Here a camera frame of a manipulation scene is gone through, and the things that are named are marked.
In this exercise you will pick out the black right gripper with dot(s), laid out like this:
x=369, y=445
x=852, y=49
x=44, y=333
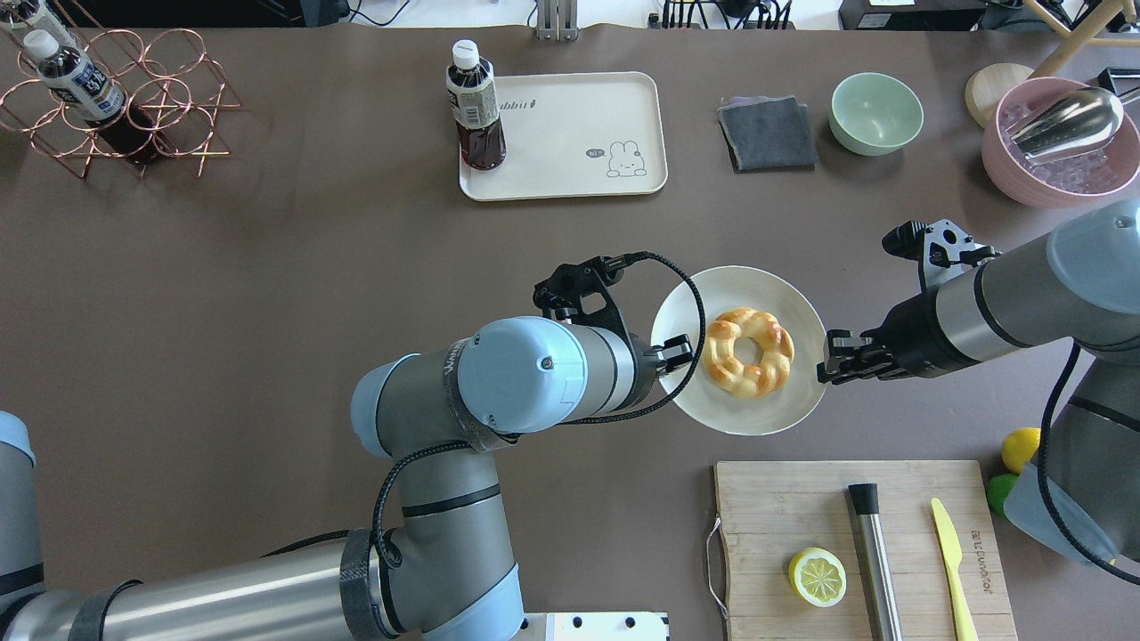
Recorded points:
x=907, y=336

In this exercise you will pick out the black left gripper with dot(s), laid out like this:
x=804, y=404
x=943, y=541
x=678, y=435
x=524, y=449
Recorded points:
x=647, y=360

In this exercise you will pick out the braided golden donut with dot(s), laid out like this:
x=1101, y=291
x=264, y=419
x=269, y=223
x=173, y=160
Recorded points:
x=748, y=353

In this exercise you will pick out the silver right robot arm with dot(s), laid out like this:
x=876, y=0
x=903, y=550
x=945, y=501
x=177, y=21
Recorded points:
x=1078, y=496

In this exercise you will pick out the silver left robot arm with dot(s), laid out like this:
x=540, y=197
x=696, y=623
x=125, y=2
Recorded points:
x=436, y=555

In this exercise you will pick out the cream rabbit tray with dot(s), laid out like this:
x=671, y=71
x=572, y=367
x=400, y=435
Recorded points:
x=575, y=135

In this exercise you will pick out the dark drink bottle on tray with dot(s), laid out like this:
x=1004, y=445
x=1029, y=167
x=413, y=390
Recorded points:
x=470, y=82

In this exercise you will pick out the wooden cutting board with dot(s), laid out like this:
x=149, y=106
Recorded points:
x=771, y=510

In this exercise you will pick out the yellow lemon far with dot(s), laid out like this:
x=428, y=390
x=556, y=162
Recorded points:
x=1019, y=448

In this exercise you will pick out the green lime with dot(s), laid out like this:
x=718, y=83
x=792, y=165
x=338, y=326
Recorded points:
x=998, y=489

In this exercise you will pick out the yellow plastic knife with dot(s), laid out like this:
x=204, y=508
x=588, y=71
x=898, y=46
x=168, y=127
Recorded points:
x=952, y=554

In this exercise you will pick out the half lemon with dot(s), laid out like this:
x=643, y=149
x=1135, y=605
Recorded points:
x=818, y=577

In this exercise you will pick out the steel muddler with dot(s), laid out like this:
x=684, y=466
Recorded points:
x=874, y=562

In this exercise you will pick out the grey folded cloth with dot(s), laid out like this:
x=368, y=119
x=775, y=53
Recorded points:
x=765, y=133

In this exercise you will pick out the green bowl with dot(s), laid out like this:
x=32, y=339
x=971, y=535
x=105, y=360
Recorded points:
x=872, y=114

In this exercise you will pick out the wooden mug tree stand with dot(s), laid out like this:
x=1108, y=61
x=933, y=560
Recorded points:
x=987, y=86

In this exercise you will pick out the pink bowl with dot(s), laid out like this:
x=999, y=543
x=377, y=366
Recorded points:
x=1097, y=175

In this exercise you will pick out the steel ice scoop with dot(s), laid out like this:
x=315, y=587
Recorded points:
x=1081, y=121

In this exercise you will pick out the bottle in rack upper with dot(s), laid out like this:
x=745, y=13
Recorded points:
x=76, y=81

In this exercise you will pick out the bottle in rack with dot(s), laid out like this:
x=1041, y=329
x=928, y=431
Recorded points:
x=76, y=81
x=18, y=18

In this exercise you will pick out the bottle in rack front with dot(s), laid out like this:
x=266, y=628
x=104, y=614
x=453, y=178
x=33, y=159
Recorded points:
x=18, y=18

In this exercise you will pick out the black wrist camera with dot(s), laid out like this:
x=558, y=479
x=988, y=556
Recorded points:
x=560, y=297
x=941, y=250

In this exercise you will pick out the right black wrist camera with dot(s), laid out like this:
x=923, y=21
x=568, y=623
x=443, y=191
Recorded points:
x=941, y=250

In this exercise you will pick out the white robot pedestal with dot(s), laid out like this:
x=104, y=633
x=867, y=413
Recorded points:
x=595, y=626

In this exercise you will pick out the aluminium frame post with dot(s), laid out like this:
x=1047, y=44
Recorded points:
x=557, y=20

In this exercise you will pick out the copper wire bottle rack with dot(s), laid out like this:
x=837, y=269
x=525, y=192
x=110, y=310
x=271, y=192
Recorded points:
x=175, y=95

